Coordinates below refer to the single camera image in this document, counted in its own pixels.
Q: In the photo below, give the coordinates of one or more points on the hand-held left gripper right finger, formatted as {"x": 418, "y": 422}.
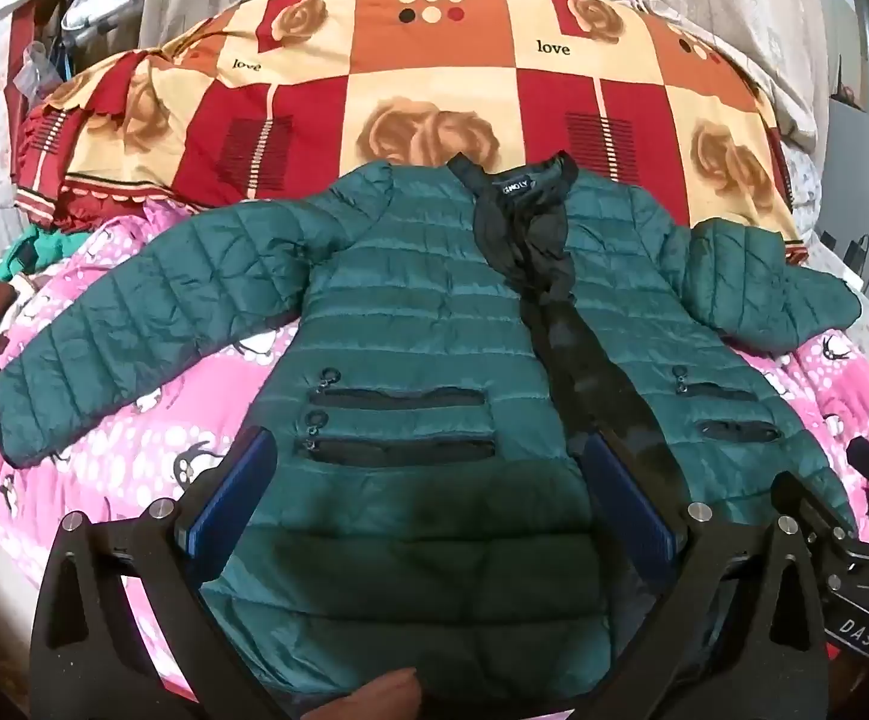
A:
{"x": 629, "y": 502}

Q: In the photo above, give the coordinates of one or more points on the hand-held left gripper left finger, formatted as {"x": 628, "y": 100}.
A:
{"x": 233, "y": 481}

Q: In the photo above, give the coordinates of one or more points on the green quilted jacket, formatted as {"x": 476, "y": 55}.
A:
{"x": 404, "y": 300}

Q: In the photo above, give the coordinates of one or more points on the person's left hand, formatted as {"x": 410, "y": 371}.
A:
{"x": 393, "y": 696}

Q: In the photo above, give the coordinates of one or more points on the pink penguin blanket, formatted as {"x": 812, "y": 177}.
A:
{"x": 142, "y": 420}

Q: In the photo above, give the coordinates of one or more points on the green cloth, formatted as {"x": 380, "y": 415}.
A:
{"x": 41, "y": 247}

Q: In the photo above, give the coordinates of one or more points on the red orange patchwork quilt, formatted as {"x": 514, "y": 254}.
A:
{"x": 479, "y": 82}

